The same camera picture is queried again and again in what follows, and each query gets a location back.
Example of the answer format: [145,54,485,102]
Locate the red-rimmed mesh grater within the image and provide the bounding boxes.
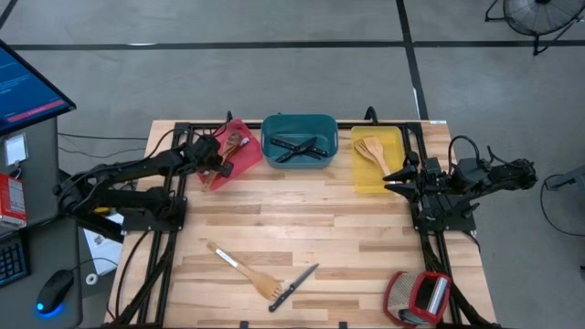
[382,270,424,327]

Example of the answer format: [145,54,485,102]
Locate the pink plastic bin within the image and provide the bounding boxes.
[197,118,264,192]

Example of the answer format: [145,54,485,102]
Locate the teal plastic bin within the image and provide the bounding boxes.
[260,112,340,170]

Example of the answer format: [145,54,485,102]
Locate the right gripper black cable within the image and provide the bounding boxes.
[446,134,482,175]

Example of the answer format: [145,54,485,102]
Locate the large black-handled kitchen knife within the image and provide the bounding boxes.
[268,262,320,313]

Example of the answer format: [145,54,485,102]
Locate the black-handled paring knife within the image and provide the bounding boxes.
[292,146,324,161]
[270,136,329,157]

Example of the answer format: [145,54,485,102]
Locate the white paper sheet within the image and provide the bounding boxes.
[83,210,125,277]

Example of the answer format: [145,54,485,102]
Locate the black floor fan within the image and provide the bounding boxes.
[484,0,585,57]

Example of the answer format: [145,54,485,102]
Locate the dark grey desk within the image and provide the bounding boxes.
[0,218,86,329]

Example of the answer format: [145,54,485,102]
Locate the light wooden slotted spatula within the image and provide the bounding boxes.
[202,153,229,192]

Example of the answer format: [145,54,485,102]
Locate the red cardboard box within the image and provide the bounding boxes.
[0,172,27,229]

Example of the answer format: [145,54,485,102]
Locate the wooden utensils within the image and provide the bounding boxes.
[354,138,389,177]

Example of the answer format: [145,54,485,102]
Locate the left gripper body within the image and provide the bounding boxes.
[189,134,226,173]

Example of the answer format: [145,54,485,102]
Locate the black aluminium rig frame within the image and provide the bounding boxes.
[105,119,499,329]

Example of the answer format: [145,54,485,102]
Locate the dark wooden spoon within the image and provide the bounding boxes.
[218,131,244,164]
[221,136,251,165]

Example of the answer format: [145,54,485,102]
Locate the red rectangular grater box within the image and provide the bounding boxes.
[412,271,454,322]

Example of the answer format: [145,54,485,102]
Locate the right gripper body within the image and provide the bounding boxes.
[413,156,454,207]

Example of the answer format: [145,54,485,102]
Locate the black floor cable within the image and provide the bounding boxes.
[57,131,150,159]
[539,173,585,239]

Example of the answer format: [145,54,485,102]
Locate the blue-screen computer monitor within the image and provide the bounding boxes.
[0,38,78,136]

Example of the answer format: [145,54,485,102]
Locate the long labelled wooden fork spatula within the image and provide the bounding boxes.
[205,240,283,302]

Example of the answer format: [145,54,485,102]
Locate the grey computer case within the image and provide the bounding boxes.
[0,116,61,229]

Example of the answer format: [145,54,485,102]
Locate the black keyboard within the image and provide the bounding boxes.
[0,237,29,288]

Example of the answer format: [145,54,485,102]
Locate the black sheathed knife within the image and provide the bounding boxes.
[275,135,319,165]

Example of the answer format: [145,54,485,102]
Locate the black computer mouse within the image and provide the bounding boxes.
[35,268,75,317]

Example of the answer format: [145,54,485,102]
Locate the yellow plastic bin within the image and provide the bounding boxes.
[350,125,407,194]

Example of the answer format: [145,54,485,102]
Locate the silver steel cylinder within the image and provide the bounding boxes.
[428,275,450,316]

